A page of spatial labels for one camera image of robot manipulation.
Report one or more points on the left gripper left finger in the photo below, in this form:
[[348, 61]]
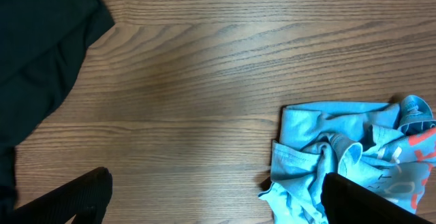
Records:
[[82, 200]]

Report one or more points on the black garment on left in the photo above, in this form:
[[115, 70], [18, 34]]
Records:
[[43, 46]]

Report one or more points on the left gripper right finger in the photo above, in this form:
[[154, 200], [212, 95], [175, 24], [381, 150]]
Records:
[[346, 202]]

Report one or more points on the light blue printed t-shirt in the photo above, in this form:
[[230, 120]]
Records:
[[388, 148]]

